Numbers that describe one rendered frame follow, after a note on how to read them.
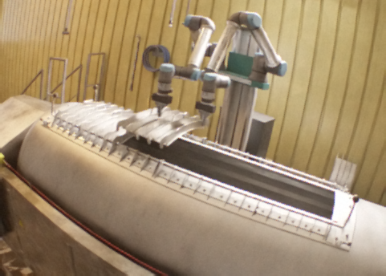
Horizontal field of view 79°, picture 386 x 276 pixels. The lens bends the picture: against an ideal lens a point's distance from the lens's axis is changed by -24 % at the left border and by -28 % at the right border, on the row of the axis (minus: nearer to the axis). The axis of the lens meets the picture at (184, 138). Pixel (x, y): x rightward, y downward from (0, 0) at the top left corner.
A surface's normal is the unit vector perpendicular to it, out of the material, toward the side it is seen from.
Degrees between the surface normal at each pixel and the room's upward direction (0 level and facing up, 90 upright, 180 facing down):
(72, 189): 62
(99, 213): 67
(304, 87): 90
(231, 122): 90
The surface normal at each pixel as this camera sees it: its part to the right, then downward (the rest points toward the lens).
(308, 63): -0.49, 0.22
